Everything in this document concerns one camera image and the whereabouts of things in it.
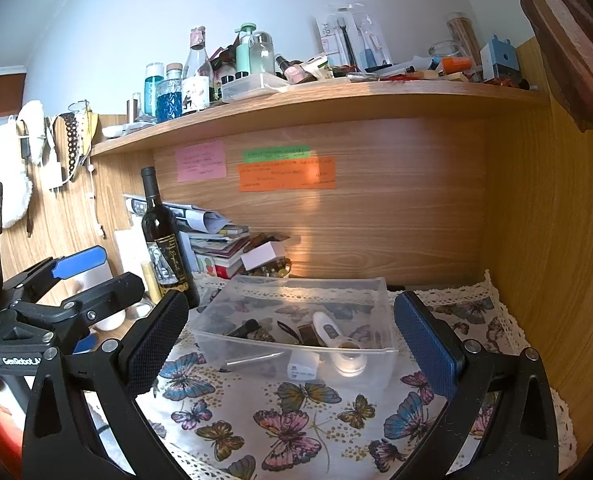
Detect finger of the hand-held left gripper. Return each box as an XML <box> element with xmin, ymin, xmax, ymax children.
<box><xmin>1</xmin><ymin>246</ymin><xmax>108</xmax><ymax>312</ymax></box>
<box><xmin>11</xmin><ymin>272</ymin><xmax>146</xmax><ymax>343</ymax></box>

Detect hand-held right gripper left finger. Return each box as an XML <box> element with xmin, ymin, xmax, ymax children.
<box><xmin>21</xmin><ymin>289</ymin><xmax>190</xmax><ymax>480</ymax></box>

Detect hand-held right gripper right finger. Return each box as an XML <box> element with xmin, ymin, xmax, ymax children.
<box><xmin>394</xmin><ymin>290</ymin><xmax>562</xmax><ymax>480</ymax></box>

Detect clear plastic bin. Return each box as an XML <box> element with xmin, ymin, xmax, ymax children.
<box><xmin>189</xmin><ymin>275</ymin><xmax>400</xmax><ymax>392</ymax></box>

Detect white infrared thermometer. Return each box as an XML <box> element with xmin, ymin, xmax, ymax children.
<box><xmin>311</xmin><ymin>311</ymin><xmax>369</xmax><ymax>376</ymax></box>

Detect brown rectangular lighter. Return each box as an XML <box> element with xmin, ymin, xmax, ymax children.
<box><xmin>298</xmin><ymin>323</ymin><xmax>324</xmax><ymax>347</ymax></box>

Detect white charger adapter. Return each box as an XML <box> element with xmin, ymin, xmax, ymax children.
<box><xmin>286</xmin><ymin>350</ymin><xmax>322</xmax><ymax>380</ymax></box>

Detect white carton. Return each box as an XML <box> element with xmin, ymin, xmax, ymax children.
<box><xmin>114</xmin><ymin>229</ymin><xmax>150</xmax><ymax>301</ymax></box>

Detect dark wine bottle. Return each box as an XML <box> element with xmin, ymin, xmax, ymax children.
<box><xmin>140</xmin><ymin>166</ymin><xmax>201</xmax><ymax>310</ymax></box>

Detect white and blue device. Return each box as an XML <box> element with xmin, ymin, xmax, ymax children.
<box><xmin>123</xmin><ymin>193</ymin><xmax>150</xmax><ymax>216</ymax></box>

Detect stack of books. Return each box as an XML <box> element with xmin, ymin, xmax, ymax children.
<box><xmin>189</xmin><ymin>227</ymin><xmax>257</xmax><ymax>280</ymax></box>

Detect rolled papers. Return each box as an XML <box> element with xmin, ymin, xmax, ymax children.
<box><xmin>164</xmin><ymin>202</ymin><xmax>230</xmax><ymax>234</ymax></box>

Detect white fluffy pad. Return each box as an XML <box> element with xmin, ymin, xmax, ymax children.
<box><xmin>0</xmin><ymin>100</ymin><xmax>48</xmax><ymax>230</ymax></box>

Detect small white box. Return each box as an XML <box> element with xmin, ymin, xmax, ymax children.
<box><xmin>240</xmin><ymin>242</ymin><xmax>286</xmax><ymax>271</ymax></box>

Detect yellow hanging pouch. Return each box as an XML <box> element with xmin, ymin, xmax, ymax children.
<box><xmin>79</xmin><ymin>110</ymin><xmax>100</xmax><ymax>154</ymax></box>

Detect butterfly print tablecloth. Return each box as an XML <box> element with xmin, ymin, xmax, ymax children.
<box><xmin>84</xmin><ymin>269</ymin><xmax>577</xmax><ymax>480</ymax></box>

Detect pink sticky note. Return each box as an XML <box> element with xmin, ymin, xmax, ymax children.
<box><xmin>176</xmin><ymin>141</ymin><xmax>228</xmax><ymax>184</ymax></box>

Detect blue patterned bottle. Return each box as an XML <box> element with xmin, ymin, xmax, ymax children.
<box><xmin>155</xmin><ymin>63</ymin><xmax>184</xmax><ymax>124</ymax></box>

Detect teal liquid bottle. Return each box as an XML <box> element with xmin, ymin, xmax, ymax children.
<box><xmin>145</xmin><ymin>63</ymin><xmax>166</xmax><ymax>116</ymax></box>

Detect orange sticky note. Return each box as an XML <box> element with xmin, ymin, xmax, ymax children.
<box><xmin>239</xmin><ymin>157</ymin><xmax>337</xmax><ymax>193</ymax></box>

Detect clear labelled glass bottle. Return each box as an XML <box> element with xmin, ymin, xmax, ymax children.
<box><xmin>181</xmin><ymin>26</ymin><xmax>214</xmax><ymax>114</ymax></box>

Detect green sticky note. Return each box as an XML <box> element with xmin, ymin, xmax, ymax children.
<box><xmin>242</xmin><ymin>146</ymin><xmax>311</xmax><ymax>164</ymax></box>

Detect clear plastic tray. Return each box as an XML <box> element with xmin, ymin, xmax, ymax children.
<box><xmin>220</xmin><ymin>72</ymin><xmax>290</xmax><ymax>105</ymax></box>

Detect wooden shelf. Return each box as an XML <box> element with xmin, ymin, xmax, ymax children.
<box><xmin>91</xmin><ymin>80</ymin><xmax>550</xmax><ymax>157</ymax></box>

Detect mint green pump bottle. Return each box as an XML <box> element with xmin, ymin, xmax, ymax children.
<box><xmin>234</xmin><ymin>23</ymin><xmax>258</xmax><ymax>79</ymax></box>

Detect clear glass jar bottle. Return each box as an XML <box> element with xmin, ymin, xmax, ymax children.
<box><xmin>249</xmin><ymin>31</ymin><xmax>276</xmax><ymax>75</ymax></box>

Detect orange tube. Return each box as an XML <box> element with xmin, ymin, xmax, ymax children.
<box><xmin>441</xmin><ymin>56</ymin><xmax>473</xmax><ymax>74</ymax></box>

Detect small pink bottle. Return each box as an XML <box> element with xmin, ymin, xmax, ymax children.
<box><xmin>275</xmin><ymin>55</ymin><xmax>303</xmax><ymax>84</ymax></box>

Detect empty glass jar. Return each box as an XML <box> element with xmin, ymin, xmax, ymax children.
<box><xmin>429</xmin><ymin>41</ymin><xmax>470</xmax><ymax>69</ymax></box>

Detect blue grey box on shelf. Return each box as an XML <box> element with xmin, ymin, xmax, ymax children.
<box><xmin>479</xmin><ymin>35</ymin><xmax>521</xmax><ymax>84</ymax></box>

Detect clear toothbrush package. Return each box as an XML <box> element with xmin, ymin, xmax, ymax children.
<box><xmin>349</xmin><ymin>2</ymin><xmax>394</xmax><ymax>72</ymax></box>

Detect jar of brown sticks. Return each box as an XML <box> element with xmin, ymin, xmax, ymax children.
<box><xmin>445</xmin><ymin>12</ymin><xmax>482</xmax><ymax>66</ymax></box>

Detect white toothbrush package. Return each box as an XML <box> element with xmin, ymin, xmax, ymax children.
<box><xmin>315</xmin><ymin>12</ymin><xmax>358</xmax><ymax>69</ymax></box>

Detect brown striped curtain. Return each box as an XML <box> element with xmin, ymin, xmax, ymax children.
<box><xmin>519</xmin><ymin>0</ymin><xmax>593</xmax><ymax>134</ymax></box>

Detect white charger with cable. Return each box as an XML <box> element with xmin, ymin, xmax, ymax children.
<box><xmin>44</xmin><ymin>115</ymin><xmax>70</xmax><ymax>194</ymax></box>

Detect black beaded strap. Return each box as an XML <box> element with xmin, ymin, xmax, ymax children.
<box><xmin>62</xmin><ymin>112</ymin><xmax>81</xmax><ymax>184</ymax></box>

